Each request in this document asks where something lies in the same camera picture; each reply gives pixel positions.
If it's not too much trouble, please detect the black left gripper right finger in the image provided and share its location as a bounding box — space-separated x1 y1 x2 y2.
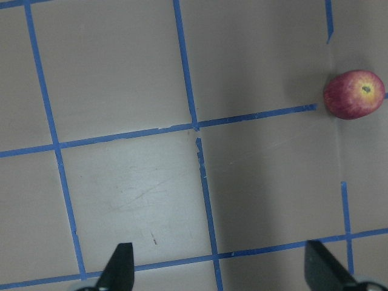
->
304 240 359 291

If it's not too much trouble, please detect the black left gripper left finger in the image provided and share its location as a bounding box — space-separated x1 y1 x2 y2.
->
95 242 135 291

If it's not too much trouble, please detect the red yellow apple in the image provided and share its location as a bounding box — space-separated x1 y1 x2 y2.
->
323 70 386 120

